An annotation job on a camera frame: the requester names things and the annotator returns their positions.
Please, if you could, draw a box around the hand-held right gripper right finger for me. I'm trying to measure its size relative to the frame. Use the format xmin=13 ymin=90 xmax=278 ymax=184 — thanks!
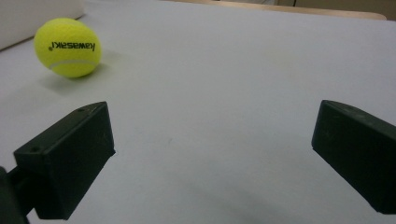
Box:
xmin=311 ymin=99 xmax=396 ymax=215

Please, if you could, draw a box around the yellow tennis ball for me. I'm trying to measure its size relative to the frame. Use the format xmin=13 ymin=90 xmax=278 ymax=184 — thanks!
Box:
xmin=33 ymin=17 xmax=103 ymax=78

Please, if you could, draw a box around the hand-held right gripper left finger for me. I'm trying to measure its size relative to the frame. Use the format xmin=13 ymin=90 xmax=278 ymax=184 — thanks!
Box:
xmin=12 ymin=101 xmax=117 ymax=221

